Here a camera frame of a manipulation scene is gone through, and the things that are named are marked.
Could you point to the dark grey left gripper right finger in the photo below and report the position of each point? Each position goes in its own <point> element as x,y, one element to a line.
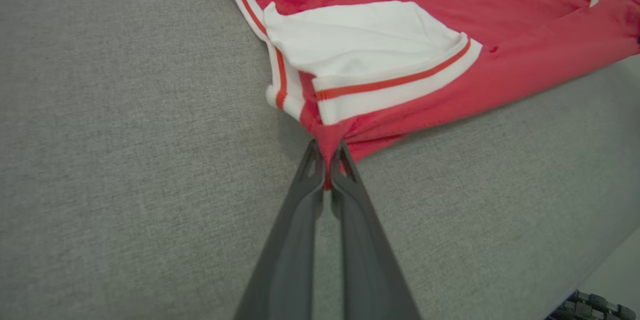
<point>365,260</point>

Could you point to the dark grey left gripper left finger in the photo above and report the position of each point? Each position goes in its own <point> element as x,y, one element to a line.
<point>290,250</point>

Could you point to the grey fabric sofa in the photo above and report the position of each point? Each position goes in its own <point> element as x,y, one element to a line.
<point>125,160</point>

